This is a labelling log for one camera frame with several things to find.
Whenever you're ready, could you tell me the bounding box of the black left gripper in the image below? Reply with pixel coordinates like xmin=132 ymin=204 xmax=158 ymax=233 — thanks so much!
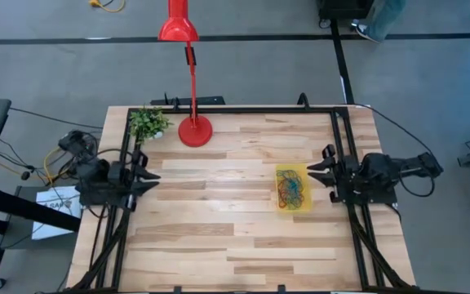
xmin=116 ymin=149 xmax=162 ymax=212

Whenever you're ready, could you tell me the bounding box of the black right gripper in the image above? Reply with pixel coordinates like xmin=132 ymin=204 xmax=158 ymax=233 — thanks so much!
xmin=306 ymin=144 xmax=344 ymax=204

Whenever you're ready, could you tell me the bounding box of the blue rubber band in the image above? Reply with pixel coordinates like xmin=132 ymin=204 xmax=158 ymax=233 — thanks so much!
xmin=286 ymin=175 xmax=304 ymax=197

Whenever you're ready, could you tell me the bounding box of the green rubber band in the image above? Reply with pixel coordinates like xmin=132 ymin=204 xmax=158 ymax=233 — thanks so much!
xmin=280 ymin=191 xmax=305 ymax=211

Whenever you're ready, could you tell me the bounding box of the yellow plastic bin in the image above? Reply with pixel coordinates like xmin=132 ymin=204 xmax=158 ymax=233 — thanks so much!
xmin=274 ymin=163 xmax=313 ymax=213

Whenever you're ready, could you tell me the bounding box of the green potted plant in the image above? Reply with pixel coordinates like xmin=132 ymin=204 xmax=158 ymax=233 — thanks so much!
xmin=128 ymin=105 xmax=174 ymax=145

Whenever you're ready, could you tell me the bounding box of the red desk lamp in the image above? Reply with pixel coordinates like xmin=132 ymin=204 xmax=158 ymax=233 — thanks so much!
xmin=157 ymin=0 xmax=214 ymax=148

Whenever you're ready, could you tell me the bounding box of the white paper sheet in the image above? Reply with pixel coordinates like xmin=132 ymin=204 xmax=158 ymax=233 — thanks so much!
xmin=31 ymin=185 xmax=83 ymax=241

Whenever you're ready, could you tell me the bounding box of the black power strip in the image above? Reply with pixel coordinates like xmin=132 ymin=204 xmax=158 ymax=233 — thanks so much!
xmin=149 ymin=96 xmax=227 ymax=106

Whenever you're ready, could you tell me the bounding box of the grey box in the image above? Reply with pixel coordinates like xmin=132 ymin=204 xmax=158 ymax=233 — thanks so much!
xmin=4 ymin=185 xmax=82 ymax=251

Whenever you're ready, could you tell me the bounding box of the person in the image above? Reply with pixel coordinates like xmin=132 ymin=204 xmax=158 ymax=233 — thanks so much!
xmin=351 ymin=0 xmax=408 ymax=44

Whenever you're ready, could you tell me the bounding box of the black wheeled cart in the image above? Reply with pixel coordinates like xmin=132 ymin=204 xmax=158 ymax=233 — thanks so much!
xmin=317 ymin=0 xmax=377 ymax=29

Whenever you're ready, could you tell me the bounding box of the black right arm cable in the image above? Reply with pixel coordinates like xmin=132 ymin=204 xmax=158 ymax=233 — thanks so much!
xmin=352 ymin=104 xmax=436 ymax=155

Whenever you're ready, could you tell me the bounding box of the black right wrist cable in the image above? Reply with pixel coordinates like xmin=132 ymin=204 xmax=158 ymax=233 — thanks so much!
xmin=397 ymin=170 xmax=437 ymax=198

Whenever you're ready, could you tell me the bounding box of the black cable with plug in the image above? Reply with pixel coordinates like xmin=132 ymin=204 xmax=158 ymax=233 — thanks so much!
xmin=0 ymin=137 xmax=56 ymax=183

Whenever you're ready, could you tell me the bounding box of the yellow floor cable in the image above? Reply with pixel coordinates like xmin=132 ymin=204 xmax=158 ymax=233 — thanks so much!
xmin=88 ymin=0 xmax=126 ymax=13

